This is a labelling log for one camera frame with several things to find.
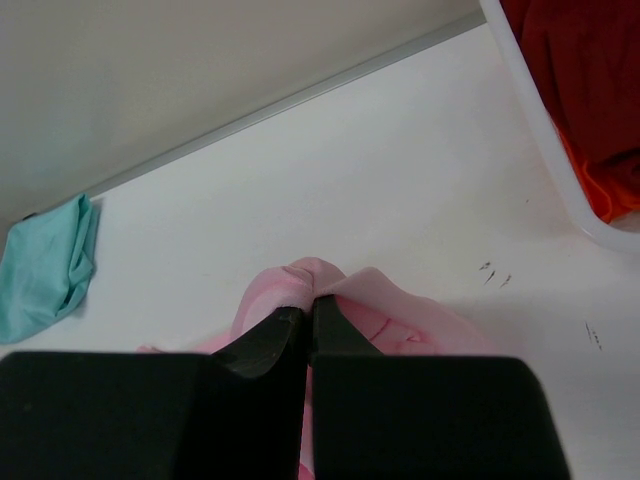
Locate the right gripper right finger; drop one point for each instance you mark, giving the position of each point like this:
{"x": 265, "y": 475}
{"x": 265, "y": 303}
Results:
{"x": 334, "y": 335}

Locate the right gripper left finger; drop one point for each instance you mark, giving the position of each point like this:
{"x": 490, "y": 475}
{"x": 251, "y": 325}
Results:
{"x": 258, "y": 350}

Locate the pink t shirt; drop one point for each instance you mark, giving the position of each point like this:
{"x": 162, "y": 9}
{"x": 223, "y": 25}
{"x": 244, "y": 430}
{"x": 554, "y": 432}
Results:
{"x": 394, "y": 321}

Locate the teal folded t shirt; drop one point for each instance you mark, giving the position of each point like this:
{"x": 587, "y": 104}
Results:
{"x": 46, "y": 268}

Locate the white plastic basket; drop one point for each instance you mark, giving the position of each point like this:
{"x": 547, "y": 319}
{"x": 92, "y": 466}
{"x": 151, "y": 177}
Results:
{"x": 549, "y": 142}

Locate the red t shirt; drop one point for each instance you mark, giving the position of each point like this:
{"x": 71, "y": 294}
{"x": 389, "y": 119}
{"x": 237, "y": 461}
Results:
{"x": 584, "y": 59}

